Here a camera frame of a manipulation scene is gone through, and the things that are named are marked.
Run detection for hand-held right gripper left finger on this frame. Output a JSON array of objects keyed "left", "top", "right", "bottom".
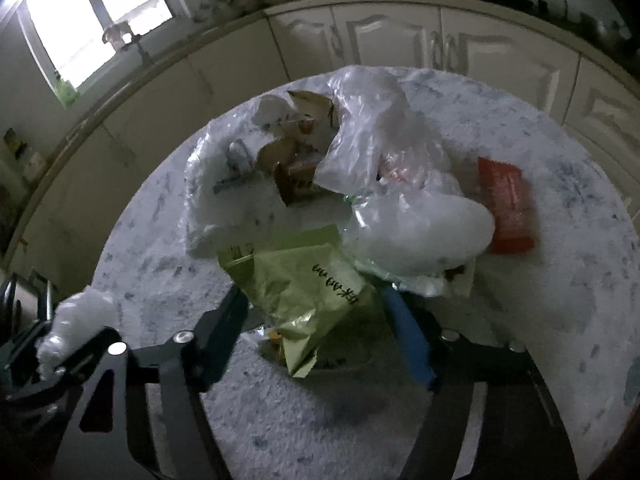
[{"left": 52, "top": 285, "right": 251, "bottom": 480}]

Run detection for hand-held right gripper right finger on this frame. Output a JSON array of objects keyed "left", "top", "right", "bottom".
[{"left": 382, "top": 285, "right": 581, "bottom": 480}]

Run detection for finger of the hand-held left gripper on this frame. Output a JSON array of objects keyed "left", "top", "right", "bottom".
[
  {"left": 0, "top": 272, "right": 55, "bottom": 361},
  {"left": 0, "top": 328, "right": 118, "bottom": 413}
]

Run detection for clear plastic wrap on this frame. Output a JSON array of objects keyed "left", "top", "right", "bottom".
[{"left": 37, "top": 287, "right": 124, "bottom": 382}]

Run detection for green snack packet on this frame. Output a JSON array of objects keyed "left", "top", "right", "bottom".
[{"left": 217, "top": 225, "right": 378, "bottom": 378}]

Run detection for red snack wrapper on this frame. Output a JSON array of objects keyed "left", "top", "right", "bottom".
[{"left": 476, "top": 156, "right": 536, "bottom": 255}]

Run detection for brown cardboard carton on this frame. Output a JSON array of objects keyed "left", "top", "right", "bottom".
[
  {"left": 287, "top": 90, "right": 337, "bottom": 132},
  {"left": 257, "top": 137, "right": 324, "bottom": 207}
]

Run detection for large clear plastic bag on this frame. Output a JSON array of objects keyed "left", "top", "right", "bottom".
[{"left": 184, "top": 66, "right": 497, "bottom": 297}]

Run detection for green plant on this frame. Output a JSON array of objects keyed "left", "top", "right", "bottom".
[{"left": 55, "top": 80, "right": 79, "bottom": 107}]

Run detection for metal faucet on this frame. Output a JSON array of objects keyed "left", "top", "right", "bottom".
[{"left": 102, "top": 22, "right": 151, "bottom": 63}]

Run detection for white kitchen cabinets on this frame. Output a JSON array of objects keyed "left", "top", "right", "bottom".
[{"left": 0, "top": 0, "right": 640, "bottom": 286}]

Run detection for window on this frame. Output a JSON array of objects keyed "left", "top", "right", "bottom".
[{"left": 15, "top": 0, "right": 176, "bottom": 106}]

